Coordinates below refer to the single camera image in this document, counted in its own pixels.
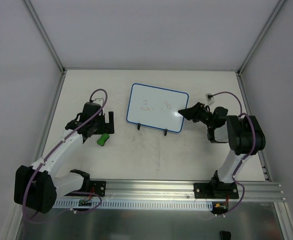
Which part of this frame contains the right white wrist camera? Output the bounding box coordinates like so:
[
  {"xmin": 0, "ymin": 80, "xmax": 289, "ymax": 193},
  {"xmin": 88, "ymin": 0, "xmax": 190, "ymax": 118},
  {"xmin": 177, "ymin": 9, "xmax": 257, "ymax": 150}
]
[{"xmin": 205, "ymin": 93, "xmax": 215, "ymax": 107}]

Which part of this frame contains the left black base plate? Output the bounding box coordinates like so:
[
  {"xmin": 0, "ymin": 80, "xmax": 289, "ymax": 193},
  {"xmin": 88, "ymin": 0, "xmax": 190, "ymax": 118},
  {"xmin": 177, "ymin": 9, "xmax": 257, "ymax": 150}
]
[{"xmin": 88, "ymin": 180, "xmax": 107, "ymax": 198}]

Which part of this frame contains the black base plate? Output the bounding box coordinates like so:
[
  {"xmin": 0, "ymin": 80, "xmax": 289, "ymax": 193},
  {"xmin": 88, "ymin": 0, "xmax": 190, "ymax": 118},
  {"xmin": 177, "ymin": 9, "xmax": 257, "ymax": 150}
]
[
  {"xmin": 193, "ymin": 182, "xmax": 239, "ymax": 200},
  {"xmin": 88, "ymin": 180, "xmax": 107, "ymax": 198}
]

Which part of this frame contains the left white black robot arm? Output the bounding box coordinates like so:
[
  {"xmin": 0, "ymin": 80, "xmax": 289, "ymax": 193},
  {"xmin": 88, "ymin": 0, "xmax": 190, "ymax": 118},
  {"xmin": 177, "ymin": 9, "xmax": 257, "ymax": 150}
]
[{"xmin": 13, "ymin": 100, "xmax": 115, "ymax": 214}]

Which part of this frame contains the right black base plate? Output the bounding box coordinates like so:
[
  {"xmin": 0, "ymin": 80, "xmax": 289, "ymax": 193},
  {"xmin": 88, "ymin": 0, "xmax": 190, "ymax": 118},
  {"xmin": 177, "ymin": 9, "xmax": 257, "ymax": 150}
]
[{"xmin": 193, "ymin": 182, "xmax": 239, "ymax": 200}]

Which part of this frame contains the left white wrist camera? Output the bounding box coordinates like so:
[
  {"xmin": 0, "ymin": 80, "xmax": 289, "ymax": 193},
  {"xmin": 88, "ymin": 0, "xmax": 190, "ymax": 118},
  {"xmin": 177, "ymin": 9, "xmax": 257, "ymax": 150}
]
[{"xmin": 92, "ymin": 97, "xmax": 105, "ymax": 106}]

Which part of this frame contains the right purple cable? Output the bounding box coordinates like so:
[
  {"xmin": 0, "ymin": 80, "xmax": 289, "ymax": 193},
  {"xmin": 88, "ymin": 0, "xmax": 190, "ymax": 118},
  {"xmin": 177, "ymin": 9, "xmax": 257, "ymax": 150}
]
[{"xmin": 207, "ymin": 91, "xmax": 256, "ymax": 218}]

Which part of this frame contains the purple cable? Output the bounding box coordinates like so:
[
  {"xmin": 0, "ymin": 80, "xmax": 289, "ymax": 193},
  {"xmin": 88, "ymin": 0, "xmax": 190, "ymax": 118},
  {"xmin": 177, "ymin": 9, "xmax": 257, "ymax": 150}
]
[
  {"xmin": 22, "ymin": 88, "xmax": 109, "ymax": 224},
  {"xmin": 207, "ymin": 91, "xmax": 256, "ymax": 218}
]

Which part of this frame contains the right aluminium frame post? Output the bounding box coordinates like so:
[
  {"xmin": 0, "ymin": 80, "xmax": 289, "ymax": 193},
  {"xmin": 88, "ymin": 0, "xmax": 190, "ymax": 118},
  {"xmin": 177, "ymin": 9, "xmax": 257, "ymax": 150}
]
[{"xmin": 236, "ymin": 0, "xmax": 287, "ymax": 76}]

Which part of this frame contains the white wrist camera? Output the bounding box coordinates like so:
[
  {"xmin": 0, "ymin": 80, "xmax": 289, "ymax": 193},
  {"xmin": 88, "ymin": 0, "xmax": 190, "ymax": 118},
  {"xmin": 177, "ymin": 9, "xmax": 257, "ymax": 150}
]
[
  {"xmin": 92, "ymin": 97, "xmax": 105, "ymax": 106},
  {"xmin": 205, "ymin": 93, "xmax": 215, "ymax": 107}
]

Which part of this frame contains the left aluminium frame post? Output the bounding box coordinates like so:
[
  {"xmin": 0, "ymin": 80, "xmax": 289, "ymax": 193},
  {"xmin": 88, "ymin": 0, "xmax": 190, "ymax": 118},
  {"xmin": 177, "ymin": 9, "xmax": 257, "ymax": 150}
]
[{"xmin": 23, "ymin": 0, "xmax": 67, "ymax": 75}]

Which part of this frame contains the aluminium mounting rail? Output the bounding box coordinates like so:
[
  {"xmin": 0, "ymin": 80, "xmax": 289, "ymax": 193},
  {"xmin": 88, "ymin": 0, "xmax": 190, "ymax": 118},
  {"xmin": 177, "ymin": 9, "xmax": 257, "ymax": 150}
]
[{"xmin": 53, "ymin": 176, "xmax": 287, "ymax": 202}]

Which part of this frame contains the green black whiteboard eraser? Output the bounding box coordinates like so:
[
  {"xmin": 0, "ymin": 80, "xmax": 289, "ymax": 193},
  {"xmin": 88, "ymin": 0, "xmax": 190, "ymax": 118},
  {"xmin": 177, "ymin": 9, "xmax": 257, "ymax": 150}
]
[{"xmin": 96, "ymin": 133, "xmax": 110, "ymax": 147}]

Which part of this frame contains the aluminium frame post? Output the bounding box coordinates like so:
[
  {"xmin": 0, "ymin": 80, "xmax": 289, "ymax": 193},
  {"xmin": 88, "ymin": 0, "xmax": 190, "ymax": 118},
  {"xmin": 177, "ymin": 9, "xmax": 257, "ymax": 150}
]
[
  {"xmin": 23, "ymin": 0, "xmax": 67, "ymax": 75},
  {"xmin": 236, "ymin": 0, "xmax": 287, "ymax": 76}
]

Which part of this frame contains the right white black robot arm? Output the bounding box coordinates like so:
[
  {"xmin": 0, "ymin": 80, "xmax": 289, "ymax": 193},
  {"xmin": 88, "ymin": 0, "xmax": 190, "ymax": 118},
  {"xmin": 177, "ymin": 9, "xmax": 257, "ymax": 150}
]
[{"xmin": 178, "ymin": 102, "xmax": 266, "ymax": 199}]

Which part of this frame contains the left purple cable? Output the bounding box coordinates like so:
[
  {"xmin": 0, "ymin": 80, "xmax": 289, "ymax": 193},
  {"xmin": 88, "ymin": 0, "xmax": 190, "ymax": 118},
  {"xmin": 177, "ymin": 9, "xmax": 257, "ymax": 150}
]
[{"xmin": 22, "ymin": 88, "xmax": 109, "ymax": 224}]

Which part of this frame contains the white slotted cable duct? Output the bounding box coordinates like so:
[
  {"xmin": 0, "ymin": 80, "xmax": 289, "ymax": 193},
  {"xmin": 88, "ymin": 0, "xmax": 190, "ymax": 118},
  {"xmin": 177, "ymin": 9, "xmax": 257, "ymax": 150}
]
[{"xmin": 53, "ymin": 198, "xmax": 213, "ymax": 212}]

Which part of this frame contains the blue framed whiteboard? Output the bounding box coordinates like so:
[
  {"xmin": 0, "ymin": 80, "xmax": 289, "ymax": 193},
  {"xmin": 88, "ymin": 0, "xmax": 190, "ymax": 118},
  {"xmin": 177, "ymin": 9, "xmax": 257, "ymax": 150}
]
[{"xmin": 126, "ymin": 83, "xmax": 189, "ymax": 133}]

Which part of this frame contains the black object at bottom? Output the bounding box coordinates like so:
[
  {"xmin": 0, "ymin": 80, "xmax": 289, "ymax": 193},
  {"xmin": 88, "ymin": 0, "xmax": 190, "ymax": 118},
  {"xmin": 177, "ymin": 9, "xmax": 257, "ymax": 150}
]
[{"xmin": 220, "ymin": 231, "xmax": 232, "ymax": 240}]

